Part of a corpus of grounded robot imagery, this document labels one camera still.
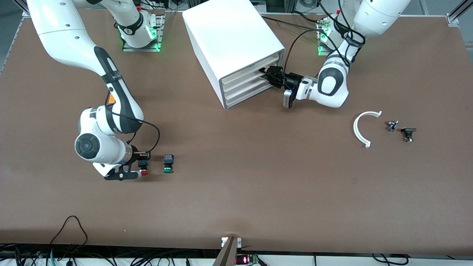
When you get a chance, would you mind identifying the white drawer cabinet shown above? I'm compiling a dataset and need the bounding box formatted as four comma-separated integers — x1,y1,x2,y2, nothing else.
182,0,286,110

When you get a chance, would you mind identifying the white curved plastic clip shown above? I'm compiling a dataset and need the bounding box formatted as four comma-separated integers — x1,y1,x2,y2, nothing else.
353,110,382,149

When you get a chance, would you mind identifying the small black brass fitting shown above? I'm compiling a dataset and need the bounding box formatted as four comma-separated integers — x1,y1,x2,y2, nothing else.
401,127,417,143

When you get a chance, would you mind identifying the small red LED device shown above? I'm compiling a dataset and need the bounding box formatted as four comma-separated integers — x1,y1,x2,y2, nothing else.
235,254,259,266

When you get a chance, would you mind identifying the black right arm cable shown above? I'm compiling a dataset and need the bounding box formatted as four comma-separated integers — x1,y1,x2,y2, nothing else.
105,109,161,154

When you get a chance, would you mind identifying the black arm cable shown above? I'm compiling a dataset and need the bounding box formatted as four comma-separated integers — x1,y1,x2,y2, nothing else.
105,109,161,154
283,0,367,80

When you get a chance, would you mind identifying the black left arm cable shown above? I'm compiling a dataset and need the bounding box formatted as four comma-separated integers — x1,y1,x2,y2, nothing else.
283,0,367,80

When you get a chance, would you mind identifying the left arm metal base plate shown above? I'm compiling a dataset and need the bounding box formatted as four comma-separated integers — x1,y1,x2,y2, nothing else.
317,18,333,57

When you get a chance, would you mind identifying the black cable behind cabinet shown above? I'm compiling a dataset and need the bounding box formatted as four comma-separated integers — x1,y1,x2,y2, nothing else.
262,16,326,32

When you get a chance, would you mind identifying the black looped cable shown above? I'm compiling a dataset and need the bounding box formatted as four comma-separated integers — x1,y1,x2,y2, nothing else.
49,215,88,247

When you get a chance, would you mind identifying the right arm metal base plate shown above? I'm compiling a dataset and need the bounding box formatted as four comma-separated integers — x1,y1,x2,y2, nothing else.
122,9,165,52

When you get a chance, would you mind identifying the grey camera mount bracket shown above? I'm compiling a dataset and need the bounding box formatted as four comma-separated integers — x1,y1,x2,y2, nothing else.
212,236,242,266

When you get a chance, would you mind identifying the black cable under table edge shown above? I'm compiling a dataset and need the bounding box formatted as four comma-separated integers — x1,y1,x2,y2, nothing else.
371,253,410,266

